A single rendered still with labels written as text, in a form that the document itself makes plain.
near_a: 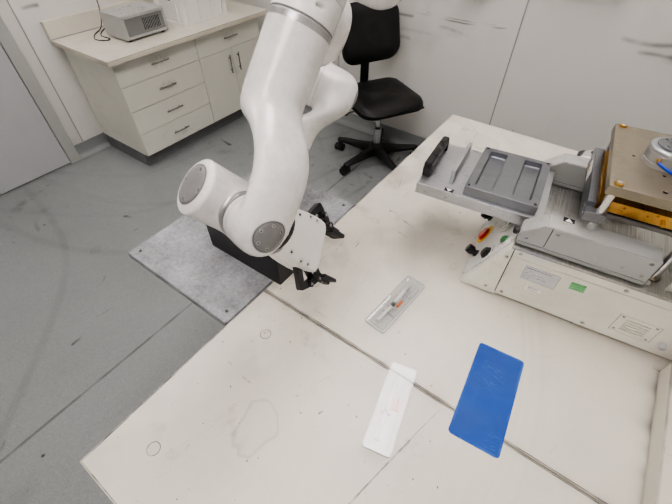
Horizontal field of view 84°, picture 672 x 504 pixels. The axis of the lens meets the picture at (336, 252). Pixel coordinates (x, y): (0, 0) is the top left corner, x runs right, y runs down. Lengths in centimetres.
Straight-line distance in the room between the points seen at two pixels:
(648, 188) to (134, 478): 108
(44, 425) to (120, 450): 109
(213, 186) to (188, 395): 51
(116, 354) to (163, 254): 90
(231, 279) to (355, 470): 55
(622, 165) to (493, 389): 52
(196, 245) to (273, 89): 72
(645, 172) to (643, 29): 160
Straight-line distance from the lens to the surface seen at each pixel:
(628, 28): 250
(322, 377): 86
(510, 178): 101
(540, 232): 91
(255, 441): 83
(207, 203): 52
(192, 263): 112
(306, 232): 65
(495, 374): 93
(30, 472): 192
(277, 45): 54
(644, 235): 112
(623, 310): 103
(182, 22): 309
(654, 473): 95
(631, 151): 101
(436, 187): 97
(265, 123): 50
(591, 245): 92
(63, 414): 196
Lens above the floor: 153
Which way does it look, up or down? 46 degrees down
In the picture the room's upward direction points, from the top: straight up
